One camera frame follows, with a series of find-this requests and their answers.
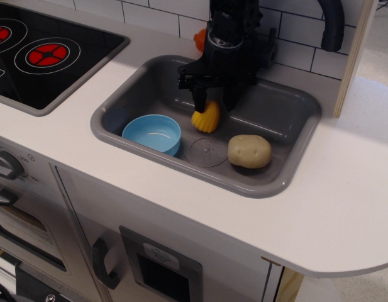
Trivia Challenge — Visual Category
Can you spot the dark grey toy faucet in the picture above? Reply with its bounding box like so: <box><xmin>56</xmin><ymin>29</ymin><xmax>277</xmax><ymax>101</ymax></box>
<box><xmin>258</xmin><ymin>1</ymin><xmax>350</xmax><ymax>79</ymax></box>

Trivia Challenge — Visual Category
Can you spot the yellow toy corn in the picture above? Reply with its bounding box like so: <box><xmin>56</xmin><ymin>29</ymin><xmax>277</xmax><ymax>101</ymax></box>
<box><xmin>191</xmin><ymin>100</ymin><xmax>221</xmax><ymax>133</ymax></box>

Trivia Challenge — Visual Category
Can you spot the black toy stovetop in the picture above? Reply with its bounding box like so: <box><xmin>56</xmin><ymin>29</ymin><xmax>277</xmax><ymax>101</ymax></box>
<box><xmin>0</xmin><ymin>3</ymin><xmax>130</xmax><ymax>116</ymax></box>

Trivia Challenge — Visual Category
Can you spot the wooden side panel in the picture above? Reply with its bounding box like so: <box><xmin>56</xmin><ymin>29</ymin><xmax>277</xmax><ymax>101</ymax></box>
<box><xmin>332</xmin><ymin>0</ymin><xmax>378</xmax><ymax>118</ymax></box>

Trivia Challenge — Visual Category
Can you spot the grey plastic sink basin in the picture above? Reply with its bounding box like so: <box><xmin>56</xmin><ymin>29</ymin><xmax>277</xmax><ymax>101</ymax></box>
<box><xmin>91</xmin><ymin>55</ymin><xmax>321</xmax><ymax>198</ymax></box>

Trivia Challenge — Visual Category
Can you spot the grey dispenser panel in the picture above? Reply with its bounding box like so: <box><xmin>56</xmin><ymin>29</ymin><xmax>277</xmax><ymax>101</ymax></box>
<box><xmin>119</xmin><ymin>226</ymin><xmax>204</xmax><ymax>302</ymax></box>

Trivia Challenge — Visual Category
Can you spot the light blue bowl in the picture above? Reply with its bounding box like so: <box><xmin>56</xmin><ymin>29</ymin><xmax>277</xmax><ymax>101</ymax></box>
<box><xmin>122</xmin><ymin>115</ymin><xmax>181</xmax><ymax>156</ymax></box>

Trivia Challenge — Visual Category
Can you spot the beige toy potato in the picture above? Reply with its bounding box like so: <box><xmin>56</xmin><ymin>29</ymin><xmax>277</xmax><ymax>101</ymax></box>
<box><xmin>227</xmin><ymin>135</ymin><xmax>272</xmax><ymax>169</ymax></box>

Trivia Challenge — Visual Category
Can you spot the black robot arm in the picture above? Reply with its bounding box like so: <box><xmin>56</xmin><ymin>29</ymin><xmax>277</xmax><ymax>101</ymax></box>
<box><xmin>178</xmin><ymin>1</ymin><xmax>262</xmax><ymax>113</ymax></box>

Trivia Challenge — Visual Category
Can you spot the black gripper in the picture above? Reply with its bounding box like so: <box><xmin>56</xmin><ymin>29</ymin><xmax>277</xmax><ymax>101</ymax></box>
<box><xmin>178</xmin><ymin>30</ymin><xmax>257</xmax><ymax>113</ymax></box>

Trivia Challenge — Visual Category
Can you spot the grey oven door handle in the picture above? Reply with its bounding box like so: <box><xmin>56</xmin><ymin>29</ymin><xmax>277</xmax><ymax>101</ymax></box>
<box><xmin>0</xmin><ymin>189</ymin><xmax>18</xmax><ymax>206</ymax></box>

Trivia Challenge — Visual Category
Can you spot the orange toy carrot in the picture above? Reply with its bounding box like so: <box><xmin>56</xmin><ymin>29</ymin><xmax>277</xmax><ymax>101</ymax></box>
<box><xmin>193</xmin><ymin>28</ymin><xmax>206</xmax><ymax>52</ymax></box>

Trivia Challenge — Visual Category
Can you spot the dark grey cabinet door handle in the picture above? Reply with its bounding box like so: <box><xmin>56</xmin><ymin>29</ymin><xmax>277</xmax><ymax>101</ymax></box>
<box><xmin>91</xmin><ymin>238</ymin><xmax>120</xmax><ymax>289</ymax></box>

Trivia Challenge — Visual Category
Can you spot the grey oven knob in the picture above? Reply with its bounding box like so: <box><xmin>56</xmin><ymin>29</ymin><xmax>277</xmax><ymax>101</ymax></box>
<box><xmin>0</xmin><ymin>151</ymin><xmax>25</xmax><ymax>180</ymax></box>

